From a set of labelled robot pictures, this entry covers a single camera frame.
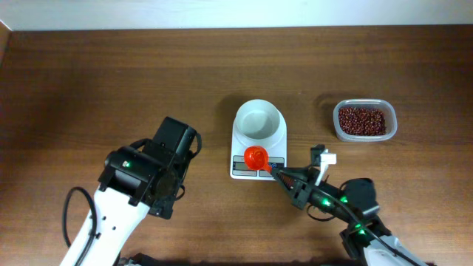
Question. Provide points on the clear plastic container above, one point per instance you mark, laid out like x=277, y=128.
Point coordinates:
x=384, y=106

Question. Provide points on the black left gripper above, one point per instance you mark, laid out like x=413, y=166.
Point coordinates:
x=166, y=209

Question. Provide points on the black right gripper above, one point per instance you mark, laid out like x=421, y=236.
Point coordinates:
x=300, y=188

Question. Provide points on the orange measuring scoop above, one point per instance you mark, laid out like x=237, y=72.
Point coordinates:
x=256, y=158

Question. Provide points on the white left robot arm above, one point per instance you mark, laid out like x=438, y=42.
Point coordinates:
x=143, y=178

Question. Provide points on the white digital kitchen scale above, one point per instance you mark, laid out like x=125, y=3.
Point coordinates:
x=259, y=144

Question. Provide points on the red adzuki beans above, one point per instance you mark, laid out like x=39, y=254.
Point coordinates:
x=362, y=121

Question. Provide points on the white round bowl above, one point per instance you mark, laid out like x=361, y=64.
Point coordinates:
x=257, y=119

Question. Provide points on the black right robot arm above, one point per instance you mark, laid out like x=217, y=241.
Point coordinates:
x=366, y=239

